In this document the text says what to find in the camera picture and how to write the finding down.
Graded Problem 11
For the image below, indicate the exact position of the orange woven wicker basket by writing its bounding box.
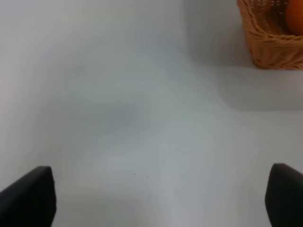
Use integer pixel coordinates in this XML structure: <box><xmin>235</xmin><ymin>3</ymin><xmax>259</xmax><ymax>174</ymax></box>
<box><xmin>237</xmin><ymin>0</ymin><xmax>303</xmax><ymax>70</ymax></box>

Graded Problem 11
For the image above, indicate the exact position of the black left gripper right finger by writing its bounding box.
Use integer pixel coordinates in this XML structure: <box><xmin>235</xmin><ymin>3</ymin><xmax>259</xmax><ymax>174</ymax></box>
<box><xmin>265</xmin><ymin>163</ymin><xmax>303</xmax><ymax>227</ymax></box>

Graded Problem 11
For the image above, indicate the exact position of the orange fruit with stem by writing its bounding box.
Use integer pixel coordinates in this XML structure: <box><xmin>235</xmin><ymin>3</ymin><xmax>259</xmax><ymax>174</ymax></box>
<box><xmin>285</xmin><ymin>0</ymin><xmax>303</xmax><ymax>35</ymax></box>

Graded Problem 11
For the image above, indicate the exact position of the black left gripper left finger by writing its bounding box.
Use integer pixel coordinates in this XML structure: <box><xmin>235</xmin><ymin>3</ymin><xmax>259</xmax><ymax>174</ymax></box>
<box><xmin>0</xmin><ymin>166</ymin><xmax>57</xmax><ymax>227</ymax></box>

